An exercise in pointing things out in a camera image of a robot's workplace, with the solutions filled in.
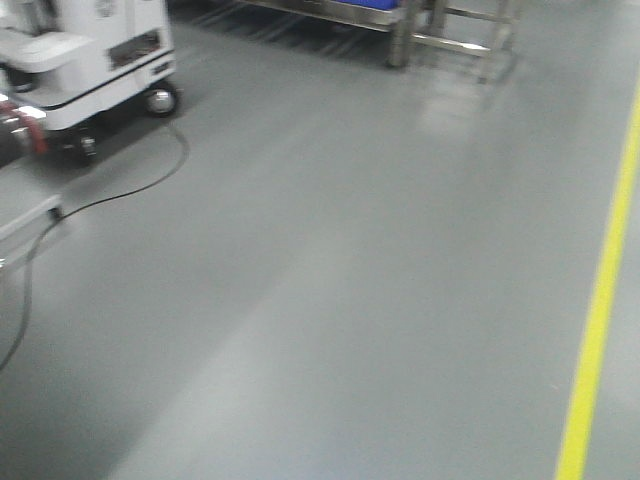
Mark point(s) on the stainless steel table frame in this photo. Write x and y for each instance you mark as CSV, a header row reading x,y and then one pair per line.
x,y
21,226

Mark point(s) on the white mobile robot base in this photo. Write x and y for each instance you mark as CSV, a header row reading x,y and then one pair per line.
x,y
65,62

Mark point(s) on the stainless steel rack frame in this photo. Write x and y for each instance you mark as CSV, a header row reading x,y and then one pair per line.
x,y
411,23

